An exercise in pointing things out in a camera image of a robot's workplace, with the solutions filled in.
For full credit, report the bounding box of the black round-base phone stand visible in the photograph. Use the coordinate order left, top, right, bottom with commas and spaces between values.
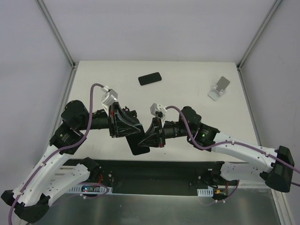
122, 106, 137, 118

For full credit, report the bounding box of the teal-edged black smartphone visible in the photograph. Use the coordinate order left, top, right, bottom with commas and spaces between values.
126, 133, 150, 156

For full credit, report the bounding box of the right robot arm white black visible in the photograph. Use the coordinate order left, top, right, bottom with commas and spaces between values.
138, 104, 299, 193

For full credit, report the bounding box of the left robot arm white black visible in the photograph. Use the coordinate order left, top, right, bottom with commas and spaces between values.
1, 100, 150, 224

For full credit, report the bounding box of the black phone lying flat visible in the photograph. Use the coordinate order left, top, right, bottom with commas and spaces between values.
138, 72, 162, 86

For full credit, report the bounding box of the silver folding phone stand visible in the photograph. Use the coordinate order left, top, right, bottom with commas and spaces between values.
208, 76, 230, 101

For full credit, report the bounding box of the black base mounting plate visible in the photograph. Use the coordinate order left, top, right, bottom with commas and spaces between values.
87, 160, 238, 196

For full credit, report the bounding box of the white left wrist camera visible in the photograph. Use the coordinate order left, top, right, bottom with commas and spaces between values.
101, 86, 118, 112

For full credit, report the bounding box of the left aluminium frame post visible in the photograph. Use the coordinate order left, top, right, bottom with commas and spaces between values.
35, 0, 76, 69

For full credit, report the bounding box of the aluminium frame post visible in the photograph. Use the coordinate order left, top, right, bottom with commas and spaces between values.
236, 0, 284, 71
35, 0, 76, 69

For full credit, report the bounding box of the left white cable duct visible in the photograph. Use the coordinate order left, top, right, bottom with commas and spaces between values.
69, 184, 113, 195

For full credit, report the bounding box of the white cable duct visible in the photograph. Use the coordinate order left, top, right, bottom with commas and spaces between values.
69, 184, 113, 195
197, 187, 214, 197

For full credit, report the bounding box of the right white cable duct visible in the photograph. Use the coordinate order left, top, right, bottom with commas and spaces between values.
197, 187, 214, 197

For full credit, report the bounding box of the right aluminium frame post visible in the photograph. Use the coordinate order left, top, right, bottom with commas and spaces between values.
236, 0, 284, 71

